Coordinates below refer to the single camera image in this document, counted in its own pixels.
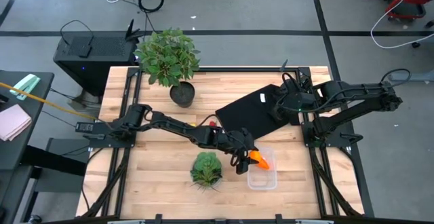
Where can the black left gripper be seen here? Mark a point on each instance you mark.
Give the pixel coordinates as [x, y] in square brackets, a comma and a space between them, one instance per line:
[235, 140]

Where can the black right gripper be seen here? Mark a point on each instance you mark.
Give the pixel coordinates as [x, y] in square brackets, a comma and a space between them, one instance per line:
[296, 98]

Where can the orange toy carrot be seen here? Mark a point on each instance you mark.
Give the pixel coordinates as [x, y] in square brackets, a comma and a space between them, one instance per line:
[261, 161]

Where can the black cloth with white label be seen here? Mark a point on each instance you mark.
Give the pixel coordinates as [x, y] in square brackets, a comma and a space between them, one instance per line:
[247, 115]

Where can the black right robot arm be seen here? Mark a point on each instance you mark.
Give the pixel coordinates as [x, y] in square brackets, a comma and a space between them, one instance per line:
[356, 91]

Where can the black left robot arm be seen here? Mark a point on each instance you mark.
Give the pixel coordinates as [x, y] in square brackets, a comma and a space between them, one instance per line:
[169, 124]

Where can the clear plastic tupperware container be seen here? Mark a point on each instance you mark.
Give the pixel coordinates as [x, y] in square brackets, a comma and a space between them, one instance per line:
[262, 181]

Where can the succulent plant in white pot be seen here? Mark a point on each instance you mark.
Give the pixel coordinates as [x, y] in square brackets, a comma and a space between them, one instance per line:
[206, 169]

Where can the grey desk foot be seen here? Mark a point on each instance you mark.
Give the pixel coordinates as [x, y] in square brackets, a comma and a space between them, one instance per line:
[413, 77]

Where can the leafy green plant, black pot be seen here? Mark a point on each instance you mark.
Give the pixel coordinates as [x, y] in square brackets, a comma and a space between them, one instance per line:
[166, 57]

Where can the red-framed black stool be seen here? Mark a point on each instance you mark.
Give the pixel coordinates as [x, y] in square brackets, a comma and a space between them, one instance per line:
[407, 0]

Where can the black power adapter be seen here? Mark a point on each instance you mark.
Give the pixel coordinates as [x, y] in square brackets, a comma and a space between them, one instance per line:
[84, 127]

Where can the black computer tower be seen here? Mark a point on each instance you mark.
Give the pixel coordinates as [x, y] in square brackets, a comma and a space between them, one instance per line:
[95, 64]

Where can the black side desk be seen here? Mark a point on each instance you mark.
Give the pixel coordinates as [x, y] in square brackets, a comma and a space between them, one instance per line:
[13, 156]

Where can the mint green stapler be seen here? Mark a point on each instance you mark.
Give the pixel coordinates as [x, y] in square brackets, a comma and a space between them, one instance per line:
[25, 85]

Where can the pink folded cloth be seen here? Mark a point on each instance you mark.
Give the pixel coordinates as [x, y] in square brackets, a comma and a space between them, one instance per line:
[13, 122]

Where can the black aluminium table frame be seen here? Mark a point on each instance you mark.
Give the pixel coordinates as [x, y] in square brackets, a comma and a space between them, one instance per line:
[237, 69]

